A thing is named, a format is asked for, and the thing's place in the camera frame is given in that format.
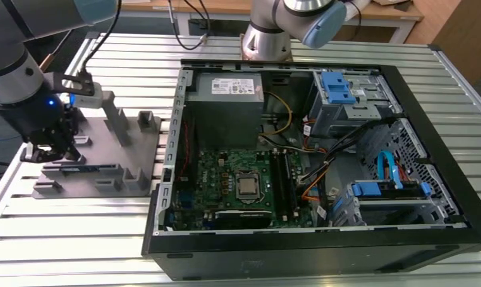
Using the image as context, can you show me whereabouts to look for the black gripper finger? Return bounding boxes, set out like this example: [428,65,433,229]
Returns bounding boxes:
[19,142,66,164]
[60,136,84,161]

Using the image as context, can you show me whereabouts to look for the blue RAM stick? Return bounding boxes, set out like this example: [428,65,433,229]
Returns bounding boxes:
[60,166,102,174]

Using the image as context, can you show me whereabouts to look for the black RAM slot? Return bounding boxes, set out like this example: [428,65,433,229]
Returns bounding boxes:
[270,149,289,221]

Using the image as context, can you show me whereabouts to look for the grey parts rack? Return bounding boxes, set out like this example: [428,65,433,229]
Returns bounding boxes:
[31,90,165,200]

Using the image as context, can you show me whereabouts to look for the green motherboard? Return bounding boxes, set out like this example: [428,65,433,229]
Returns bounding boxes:
[174,148,317,231]

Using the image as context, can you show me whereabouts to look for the grey power supply unit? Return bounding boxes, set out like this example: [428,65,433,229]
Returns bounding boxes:
[185,71,266,150]

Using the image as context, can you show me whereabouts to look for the silver CPU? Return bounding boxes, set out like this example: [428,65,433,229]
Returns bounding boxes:
[235,178,262,195]

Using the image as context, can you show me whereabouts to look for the black graphics card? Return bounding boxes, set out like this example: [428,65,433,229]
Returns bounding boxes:
[211,209,274,230]

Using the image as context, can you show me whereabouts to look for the CPU socket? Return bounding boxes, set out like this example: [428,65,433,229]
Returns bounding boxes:
[231,169,269,206]

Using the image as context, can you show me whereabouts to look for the black open PC case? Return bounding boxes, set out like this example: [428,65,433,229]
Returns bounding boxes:
[139,58,481,282]

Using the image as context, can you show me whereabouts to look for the blue drive bay latch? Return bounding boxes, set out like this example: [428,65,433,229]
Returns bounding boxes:
[319,71,357,105]

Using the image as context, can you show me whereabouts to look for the metal drive cage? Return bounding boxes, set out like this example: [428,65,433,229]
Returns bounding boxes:
[307,70,403,138]

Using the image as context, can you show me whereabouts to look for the hard disk in blue carrier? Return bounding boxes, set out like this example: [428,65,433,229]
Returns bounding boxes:
[351,179,433,200]

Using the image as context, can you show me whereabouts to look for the metal disk bay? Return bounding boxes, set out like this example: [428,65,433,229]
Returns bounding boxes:
[330,182,461,227]

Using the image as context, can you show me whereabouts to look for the wooden cabinet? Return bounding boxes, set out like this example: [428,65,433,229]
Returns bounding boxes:
[406,0,481,87]

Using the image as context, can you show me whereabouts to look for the blue floor cable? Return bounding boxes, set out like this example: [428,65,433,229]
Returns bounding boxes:
[0,131,24,144]

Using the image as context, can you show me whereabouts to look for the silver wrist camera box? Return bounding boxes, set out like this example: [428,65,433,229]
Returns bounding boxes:
[52,71,104,109]

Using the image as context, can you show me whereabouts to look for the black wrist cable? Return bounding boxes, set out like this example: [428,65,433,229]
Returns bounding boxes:
[83,0,122,77]

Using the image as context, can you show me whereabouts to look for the wooden desk white frame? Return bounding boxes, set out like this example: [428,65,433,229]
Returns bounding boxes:
[343,0,425,45]
[116,0,254,36]

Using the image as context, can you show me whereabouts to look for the black cable with plug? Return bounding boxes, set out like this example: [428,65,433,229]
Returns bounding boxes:
[169,0,209,51]

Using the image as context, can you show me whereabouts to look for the yellow wire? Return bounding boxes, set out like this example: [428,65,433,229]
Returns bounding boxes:
[263,91,294,135]

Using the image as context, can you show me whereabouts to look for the orange wire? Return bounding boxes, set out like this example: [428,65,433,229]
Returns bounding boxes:
[302,172,326,201]

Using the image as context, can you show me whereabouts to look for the black cable bundle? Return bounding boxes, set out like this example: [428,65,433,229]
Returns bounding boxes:
[303,118,397,180]

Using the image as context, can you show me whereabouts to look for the blue flat wire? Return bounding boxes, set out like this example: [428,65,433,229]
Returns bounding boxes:
[375,151,403,189]

